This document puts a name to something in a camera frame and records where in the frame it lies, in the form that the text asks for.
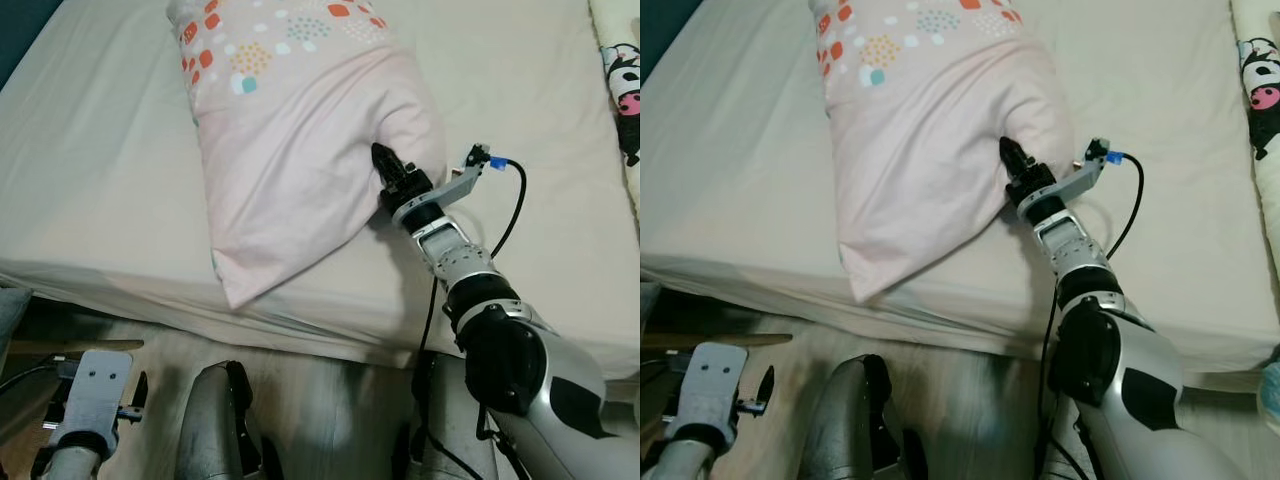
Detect pink pillow with dotted print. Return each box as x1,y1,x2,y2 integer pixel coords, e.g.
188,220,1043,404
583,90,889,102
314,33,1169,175
165,0,448,311
808,0,1077,305

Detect wooden slat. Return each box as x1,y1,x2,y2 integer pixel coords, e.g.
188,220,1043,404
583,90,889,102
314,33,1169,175
0,338,147,357

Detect silver left robot leg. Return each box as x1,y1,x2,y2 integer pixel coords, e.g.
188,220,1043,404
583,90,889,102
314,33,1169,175
804,354,929,480
174,360,283,480

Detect silver robot leg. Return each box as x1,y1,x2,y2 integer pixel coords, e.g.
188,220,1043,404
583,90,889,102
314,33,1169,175
804,354,929,480
395,350,503,480
174,360,283,480
1034,395,1106,480

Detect bed with beige sheet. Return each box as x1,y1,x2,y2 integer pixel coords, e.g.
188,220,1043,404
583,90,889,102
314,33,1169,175
640,0,1280,377
0,0,641,383

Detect silver right robot leg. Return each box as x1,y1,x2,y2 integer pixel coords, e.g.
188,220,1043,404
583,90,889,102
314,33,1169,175
1034,395,1106,480
395,350,503,480

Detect panda print cushion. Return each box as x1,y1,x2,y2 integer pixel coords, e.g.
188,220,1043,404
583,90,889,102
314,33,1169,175
588,0,641,216
1228,0,1280,273

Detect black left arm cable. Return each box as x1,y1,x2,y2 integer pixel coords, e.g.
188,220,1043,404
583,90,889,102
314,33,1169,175
0,362,63,393
640,356,693,385

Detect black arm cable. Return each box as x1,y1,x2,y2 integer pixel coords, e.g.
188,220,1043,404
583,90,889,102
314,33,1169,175
414,156,529,480
0,362,63,393
640,356,693,385
1040,151,1148,480

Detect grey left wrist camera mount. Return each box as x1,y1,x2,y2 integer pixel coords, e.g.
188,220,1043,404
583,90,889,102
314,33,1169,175
682,342,751,443
58,349,136,448

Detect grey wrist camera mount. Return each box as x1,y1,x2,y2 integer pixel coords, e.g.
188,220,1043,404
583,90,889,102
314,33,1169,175
682,342,751,443
395,144,497,217
1020,138,1114,211
58,349,136,448

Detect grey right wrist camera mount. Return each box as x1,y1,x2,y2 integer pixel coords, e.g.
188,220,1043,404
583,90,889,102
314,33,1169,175
1020,138,1114,211
395,144,497,217

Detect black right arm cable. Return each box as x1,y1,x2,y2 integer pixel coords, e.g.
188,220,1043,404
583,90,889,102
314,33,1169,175
414,156,529,480
1040,151,1148,480

